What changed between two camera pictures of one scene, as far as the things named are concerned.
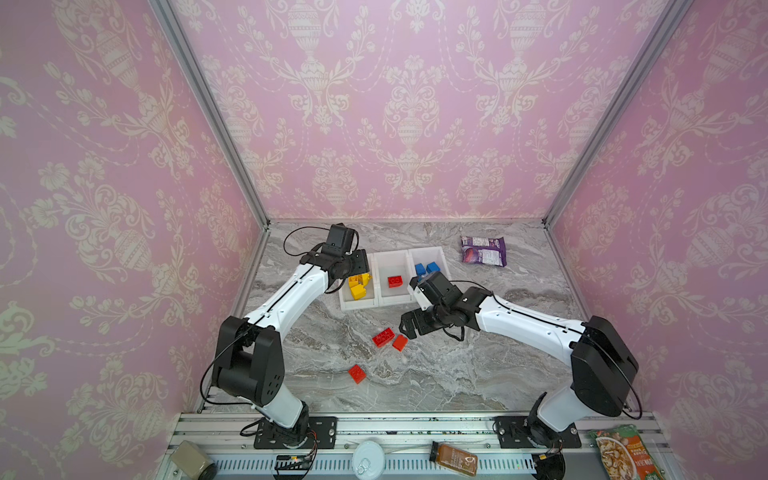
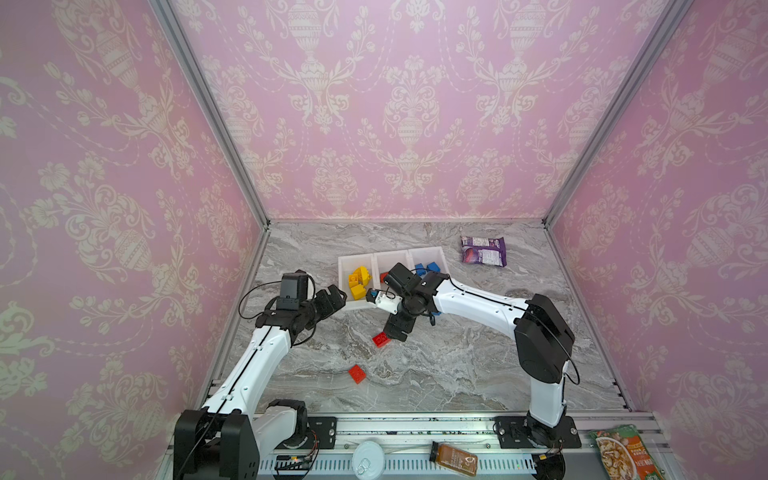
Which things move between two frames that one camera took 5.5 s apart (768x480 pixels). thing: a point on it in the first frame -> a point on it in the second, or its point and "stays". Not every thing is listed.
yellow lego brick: [359, 282] stays
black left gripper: [361, 261] -> [328, 307]
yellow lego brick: [358, 292] stays
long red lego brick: [383, 337] stays
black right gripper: [417, 318] -> [400, 306]
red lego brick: [357, 374] stays
